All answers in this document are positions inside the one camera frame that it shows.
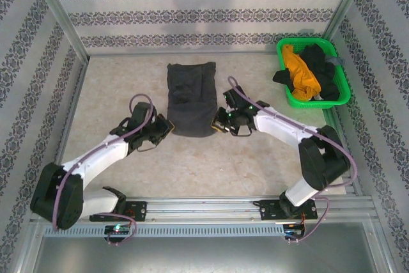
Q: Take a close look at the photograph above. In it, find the dark grey t-shirt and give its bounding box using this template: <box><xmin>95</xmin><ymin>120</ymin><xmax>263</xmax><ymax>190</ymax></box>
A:
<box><xmin>166</xmin><ymin>60</ymin><xmax>219</xmax><ymax>139</ymax></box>

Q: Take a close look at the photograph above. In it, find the orange t-shirt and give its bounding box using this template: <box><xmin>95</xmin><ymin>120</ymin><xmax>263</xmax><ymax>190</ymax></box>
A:
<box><xmin>281</xmin><ymin>44</ymin><xmax>322</xmax><ymax>102</ymax></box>

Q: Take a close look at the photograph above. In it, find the black t-shirt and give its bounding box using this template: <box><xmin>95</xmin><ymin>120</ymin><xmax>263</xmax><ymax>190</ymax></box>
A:
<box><xmin>272</xmin><ymin>43</ymin><xmax>341</xmax><ymax>102</ymax></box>

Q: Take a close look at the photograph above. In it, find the left controller board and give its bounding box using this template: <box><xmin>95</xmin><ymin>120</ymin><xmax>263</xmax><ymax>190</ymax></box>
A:
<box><xmin>104</xmin><ymin>224</ymin><xmax>132</xmax><ymax>236</ymax></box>

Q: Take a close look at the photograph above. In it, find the controller board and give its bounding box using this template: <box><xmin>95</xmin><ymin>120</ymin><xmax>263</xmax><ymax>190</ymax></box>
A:
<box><xmin>283</xmin><ymin>222</ymin><xmax>305</xmax><ymax>239</ymax></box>
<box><xmin>104</xmin><ymin>224</ymin><xmax>132</xmax><ymax>236</ymax></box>

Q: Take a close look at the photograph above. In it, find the green plastic basket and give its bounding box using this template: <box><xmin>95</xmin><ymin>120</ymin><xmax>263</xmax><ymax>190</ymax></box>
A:
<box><xmin>275</xmin><ymin>37</ymin><xmax>352</xmax><ymax>109</ymax></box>

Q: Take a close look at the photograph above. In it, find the blue-grey t-shirt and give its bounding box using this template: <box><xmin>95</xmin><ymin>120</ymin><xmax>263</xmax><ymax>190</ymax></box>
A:
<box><xmin>325</xmin><ymin>56</ymin><xmax>347</xmax><ymax>67</ymax></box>

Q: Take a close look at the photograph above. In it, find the right controller board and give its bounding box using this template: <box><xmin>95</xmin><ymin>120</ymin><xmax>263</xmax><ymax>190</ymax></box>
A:
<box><xmin>283</xmin><ymin>222</ymin><xmax>305</xmax><ymax>239</ymax></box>

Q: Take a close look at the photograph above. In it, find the thin black right gripper cable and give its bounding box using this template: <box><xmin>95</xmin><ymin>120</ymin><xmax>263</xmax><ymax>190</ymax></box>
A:
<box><xmin>230</xmin><ymin>123</ymin><xmax>254</xmax><ymax>137</ymax></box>

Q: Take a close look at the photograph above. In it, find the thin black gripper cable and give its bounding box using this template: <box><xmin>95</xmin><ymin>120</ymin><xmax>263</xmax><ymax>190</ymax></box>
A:
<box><xmin>230</xmin><ymin>123</ymin><xmax>254</xmax><ymax>137</ymax></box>
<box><xmin>136</xmin><ymin>142</ymin><xmax>158</xmax><ymax>153</ymax></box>

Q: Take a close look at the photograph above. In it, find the thin black left gripper cable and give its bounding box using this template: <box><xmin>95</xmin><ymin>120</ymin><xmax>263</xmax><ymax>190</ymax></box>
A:
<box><xmin>136</xmin><ymin>142</ymin><xmax>158</xmax><ymax>153</ymax></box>

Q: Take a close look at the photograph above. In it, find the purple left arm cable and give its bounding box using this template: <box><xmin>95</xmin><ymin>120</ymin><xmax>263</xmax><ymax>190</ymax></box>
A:
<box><xmin>52</xmin><ymin>93</ymin><xmax>154</xmax><ymax>247</ymax></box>

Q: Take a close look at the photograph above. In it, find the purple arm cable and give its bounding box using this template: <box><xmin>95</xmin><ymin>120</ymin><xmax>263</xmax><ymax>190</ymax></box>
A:
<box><xmin>52</xmin><ymin>93</ymin><xmax>154</xmax><ymax>247</ymax></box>
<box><xmin>227</xmin><ymin>76</ymin><xmax>359</xmax><ymax>244</ymax></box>

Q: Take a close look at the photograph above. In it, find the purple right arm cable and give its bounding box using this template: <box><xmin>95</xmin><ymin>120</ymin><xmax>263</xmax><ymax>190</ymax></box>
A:
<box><xmin>227</xmin><ymin>76</ymin><xmax>359</xmax><ymax>244</ymax></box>

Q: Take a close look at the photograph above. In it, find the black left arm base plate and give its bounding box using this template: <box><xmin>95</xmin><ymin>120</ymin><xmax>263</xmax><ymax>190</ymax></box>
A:
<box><xmin>89</xmin><ymin>200</ymin><xmax>148</xmax><ymax>222</ymax></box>

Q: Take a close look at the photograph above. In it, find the aluminium mounting rail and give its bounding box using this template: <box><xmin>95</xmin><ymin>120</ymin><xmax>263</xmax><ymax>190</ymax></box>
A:
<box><xmin>31</xmin><ymin>194</ymin><xmax>375</xmax><ymax>223</ymax></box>

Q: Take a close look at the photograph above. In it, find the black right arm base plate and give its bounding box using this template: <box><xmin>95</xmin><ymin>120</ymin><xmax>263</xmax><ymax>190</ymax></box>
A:
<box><xmin>259</xmin><ymin>198</ymin><xmax>318</xmax><ymax>221</ymax></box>

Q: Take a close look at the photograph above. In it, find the grey slotted cable duct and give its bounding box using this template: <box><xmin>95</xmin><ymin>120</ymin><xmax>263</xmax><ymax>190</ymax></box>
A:
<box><xmin>43</xmin><ymin>222</ymin><xmax>286</xmax><ymax>239</ymax></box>

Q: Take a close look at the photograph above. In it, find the aluminium frame post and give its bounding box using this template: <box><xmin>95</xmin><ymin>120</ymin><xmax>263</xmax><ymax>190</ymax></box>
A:
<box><xmin>26</xmin><ymin>0</ymin><xmax>91</xmax><ymax>64</ymax></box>
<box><xmin>321</xmin><ymin>0</ymin><xmax>374</xmax><ymax>40</ymax></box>

